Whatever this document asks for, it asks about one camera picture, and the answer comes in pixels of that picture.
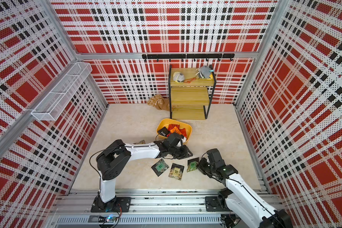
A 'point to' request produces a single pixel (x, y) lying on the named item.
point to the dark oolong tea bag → (140, 142)
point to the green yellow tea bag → (192, 166)
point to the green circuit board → (106, 219)
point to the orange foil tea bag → (175, 129)
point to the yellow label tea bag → (176, 171)
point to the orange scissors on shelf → (189, 80)
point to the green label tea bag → (159, 167)
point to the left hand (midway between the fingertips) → (193, 154)
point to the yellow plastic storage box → (166, 122)
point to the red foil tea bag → (183, 130)
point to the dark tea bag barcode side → (163, 131)
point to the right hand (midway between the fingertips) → (198, 165)
